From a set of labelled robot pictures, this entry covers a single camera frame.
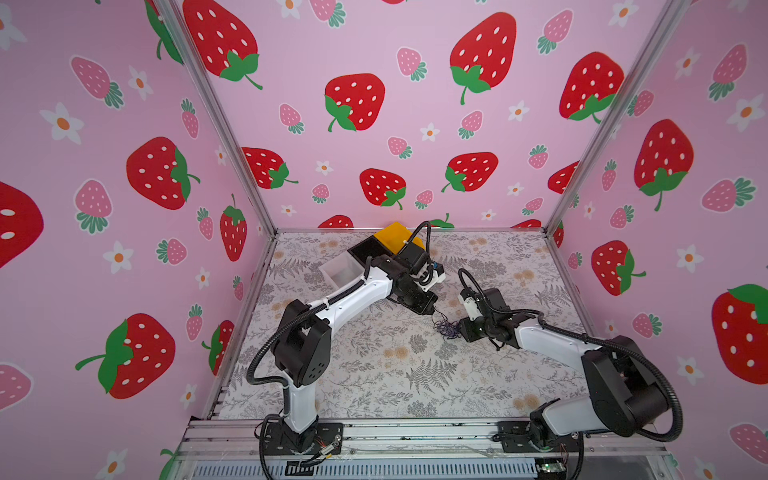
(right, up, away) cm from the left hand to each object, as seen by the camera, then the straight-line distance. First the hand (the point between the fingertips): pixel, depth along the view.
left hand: (435, 310), depth 83 cm
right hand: (+9, -6, +9) cm, 14 cm away
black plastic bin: (-21, +19, +27) cm, 39 cm away
